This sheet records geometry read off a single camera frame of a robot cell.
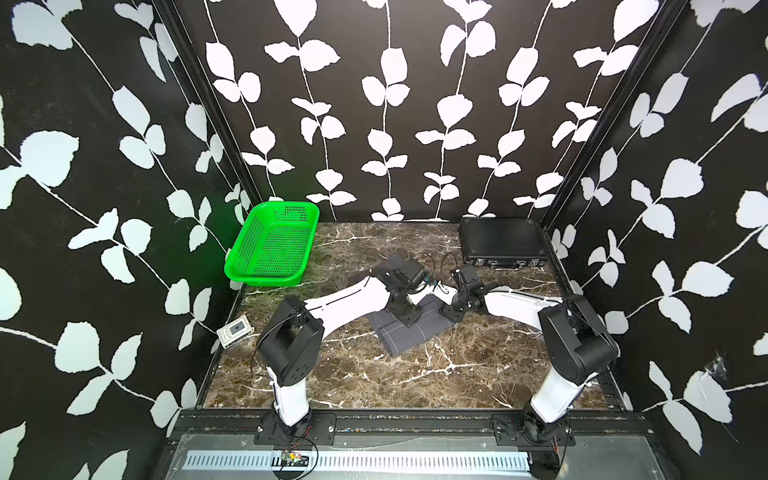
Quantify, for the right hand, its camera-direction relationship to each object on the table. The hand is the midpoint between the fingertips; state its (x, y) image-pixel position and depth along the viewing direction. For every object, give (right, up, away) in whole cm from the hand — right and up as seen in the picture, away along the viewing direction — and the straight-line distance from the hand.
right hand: (445, 297), depth 97 cm
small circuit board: (-41, -35, -26) cm, 60 cm away
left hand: (-11, -2, -10) cm, 15 cm away
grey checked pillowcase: (-16, -11, -9) cm, 21 cm away
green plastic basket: (-64, +18, +18) cm, 69 cm away
